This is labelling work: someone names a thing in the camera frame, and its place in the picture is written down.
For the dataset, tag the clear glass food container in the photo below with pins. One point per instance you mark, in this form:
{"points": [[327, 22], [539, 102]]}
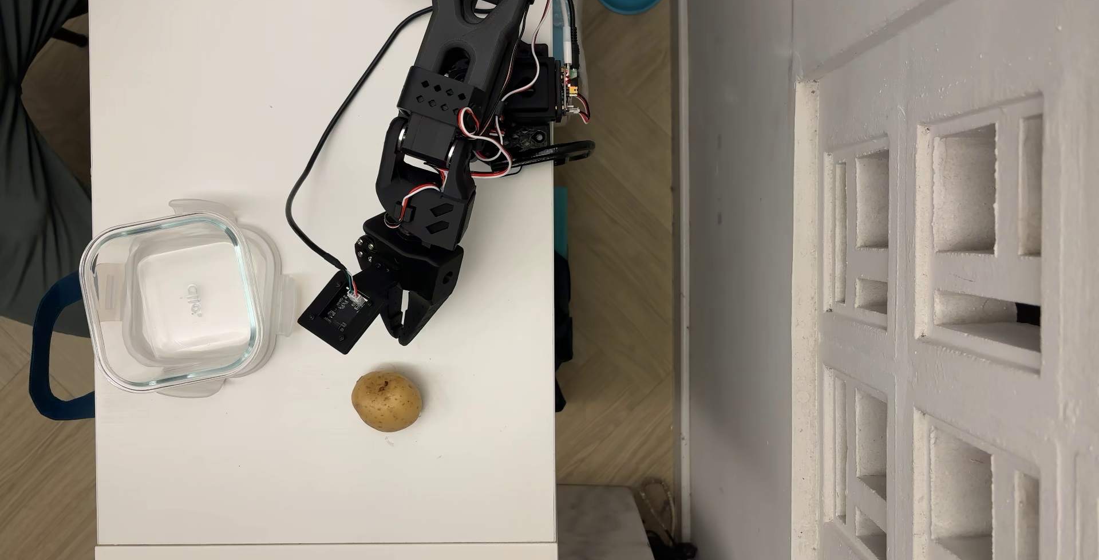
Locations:
{"points": [[197, 302]]}

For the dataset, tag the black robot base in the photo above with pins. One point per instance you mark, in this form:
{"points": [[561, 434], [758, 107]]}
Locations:
{"points": [[537, 96]]}

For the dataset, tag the brown potato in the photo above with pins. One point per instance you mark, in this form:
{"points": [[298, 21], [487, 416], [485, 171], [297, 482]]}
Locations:
{"points": [[386, 401]]}

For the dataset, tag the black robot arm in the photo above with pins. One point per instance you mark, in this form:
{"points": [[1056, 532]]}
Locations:
{"points": [[464, 27]]}

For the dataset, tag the motor controller circuit board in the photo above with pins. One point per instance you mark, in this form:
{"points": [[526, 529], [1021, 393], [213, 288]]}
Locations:
{"points": [[571, 92]]}

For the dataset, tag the black square wrist camera module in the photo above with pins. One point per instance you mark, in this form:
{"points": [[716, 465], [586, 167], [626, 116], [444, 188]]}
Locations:
{"points": [[335, 315]]}

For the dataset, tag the black table clamp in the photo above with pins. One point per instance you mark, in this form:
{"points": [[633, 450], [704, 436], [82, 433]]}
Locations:
{"points": [[558, 152]]}

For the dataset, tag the white lattice block screen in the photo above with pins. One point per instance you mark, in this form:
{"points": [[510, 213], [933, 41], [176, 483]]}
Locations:
{"points": [[944, 328]]}

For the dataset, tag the dark green garment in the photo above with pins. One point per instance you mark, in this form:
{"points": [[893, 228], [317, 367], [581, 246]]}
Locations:
{"points": [[39, 156]]}

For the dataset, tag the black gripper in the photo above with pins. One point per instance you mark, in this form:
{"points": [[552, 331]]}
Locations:
{"points": [[430, 272]]}

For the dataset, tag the white marble stool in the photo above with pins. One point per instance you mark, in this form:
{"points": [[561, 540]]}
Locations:
{"points": [[601, 526]]}

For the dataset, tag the black fabric item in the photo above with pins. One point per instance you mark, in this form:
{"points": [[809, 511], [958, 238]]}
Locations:
{"points": [[562, 328]]}

